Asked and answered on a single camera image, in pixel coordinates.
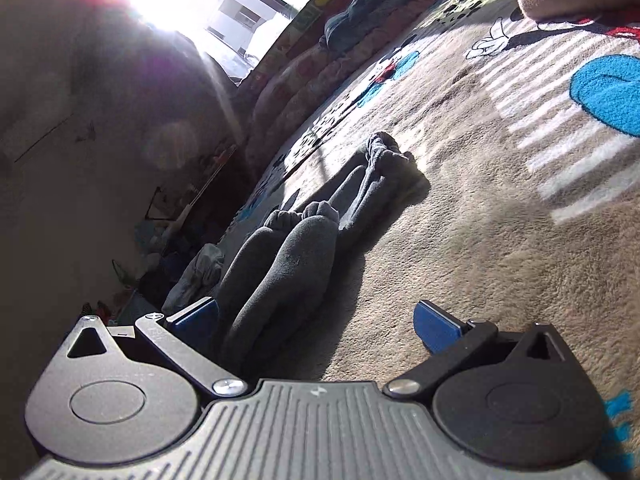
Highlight grey sweatpants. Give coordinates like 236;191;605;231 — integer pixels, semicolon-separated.
212;131;422;374

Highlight folded white grey garment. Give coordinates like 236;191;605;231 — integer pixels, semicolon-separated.
162;243;224;316

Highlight dark cluttered side table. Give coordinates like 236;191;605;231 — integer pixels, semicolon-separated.
110;145;252;321

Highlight Mickey Mouse fleece blanket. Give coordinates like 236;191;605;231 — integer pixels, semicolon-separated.
228;0;639;479

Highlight pink purple quilt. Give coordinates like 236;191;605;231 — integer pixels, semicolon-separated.
243;0;437;178

